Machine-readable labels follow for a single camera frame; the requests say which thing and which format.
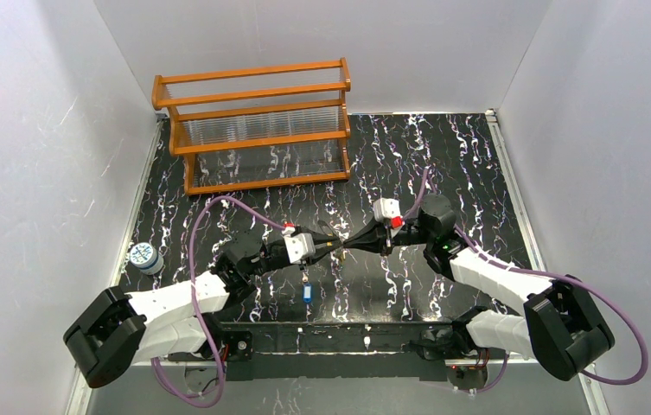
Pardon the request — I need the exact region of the silver keyring holder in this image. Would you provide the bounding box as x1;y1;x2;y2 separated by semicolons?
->
316;220;347;264

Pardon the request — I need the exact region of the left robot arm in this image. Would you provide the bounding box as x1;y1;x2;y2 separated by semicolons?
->
62;227;341;388

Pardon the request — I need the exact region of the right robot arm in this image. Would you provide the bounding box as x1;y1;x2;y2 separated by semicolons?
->
343;194;615;380

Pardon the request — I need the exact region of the blue key tag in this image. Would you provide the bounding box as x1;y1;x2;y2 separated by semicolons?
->
302;284;313;303

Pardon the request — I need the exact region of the orange wooden shelf rack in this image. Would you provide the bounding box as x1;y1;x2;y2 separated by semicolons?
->
151;57;352;195

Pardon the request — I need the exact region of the blue white tape roll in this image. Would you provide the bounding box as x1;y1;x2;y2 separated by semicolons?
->
128;242;164;276

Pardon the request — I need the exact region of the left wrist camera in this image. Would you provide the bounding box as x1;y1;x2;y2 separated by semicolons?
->
282;222;316;265

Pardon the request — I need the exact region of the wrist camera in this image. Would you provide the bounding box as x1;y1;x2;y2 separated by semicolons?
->
282;222;316;265
373;198;404;229

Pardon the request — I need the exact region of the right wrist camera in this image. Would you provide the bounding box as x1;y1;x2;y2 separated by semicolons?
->
373;198;404;229

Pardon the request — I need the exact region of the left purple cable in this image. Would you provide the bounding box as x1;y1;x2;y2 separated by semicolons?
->
150;195;295;410

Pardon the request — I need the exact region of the purple cable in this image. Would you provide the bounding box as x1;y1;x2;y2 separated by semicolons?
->
402;166;650;395
150;195;295;410

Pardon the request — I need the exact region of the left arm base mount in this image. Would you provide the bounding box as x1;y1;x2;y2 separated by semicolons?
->
167;329;253;362

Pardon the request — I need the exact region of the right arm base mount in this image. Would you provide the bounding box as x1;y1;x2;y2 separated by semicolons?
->
405;327;498;384

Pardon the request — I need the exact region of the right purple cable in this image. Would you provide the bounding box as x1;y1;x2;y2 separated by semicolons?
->
402;166;650;395

